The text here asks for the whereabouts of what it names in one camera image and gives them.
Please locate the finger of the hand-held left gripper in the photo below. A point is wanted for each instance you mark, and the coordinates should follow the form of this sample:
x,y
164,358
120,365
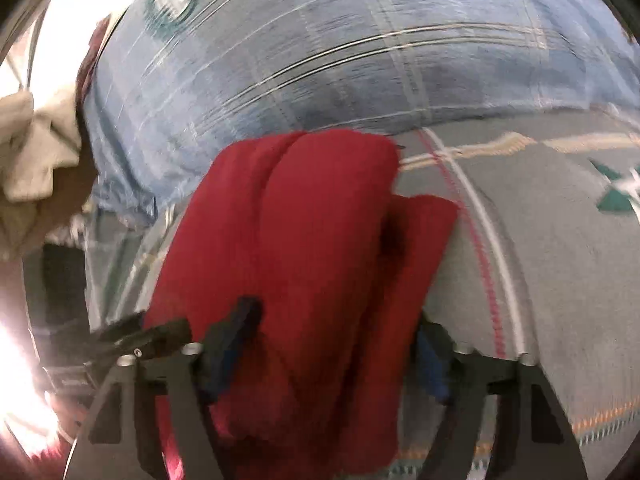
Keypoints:
x,y
145,332

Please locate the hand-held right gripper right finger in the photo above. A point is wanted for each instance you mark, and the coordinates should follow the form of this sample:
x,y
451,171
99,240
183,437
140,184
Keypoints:
x,y
431,362

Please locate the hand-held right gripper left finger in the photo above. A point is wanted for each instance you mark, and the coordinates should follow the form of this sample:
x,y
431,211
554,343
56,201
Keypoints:
x,y
234,332

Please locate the red knit garment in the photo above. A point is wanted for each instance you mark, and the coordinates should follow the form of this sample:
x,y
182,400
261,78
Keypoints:
x,y
300,235

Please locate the grey printed bed sheet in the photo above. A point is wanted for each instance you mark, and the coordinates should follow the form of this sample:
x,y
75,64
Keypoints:
x,y
550,260

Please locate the beige cloth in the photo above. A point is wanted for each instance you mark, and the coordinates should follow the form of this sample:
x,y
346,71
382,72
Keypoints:
x,y
40,145

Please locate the blue plaid quilt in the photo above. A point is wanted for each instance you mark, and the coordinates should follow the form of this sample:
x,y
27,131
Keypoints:
x,y
350,60

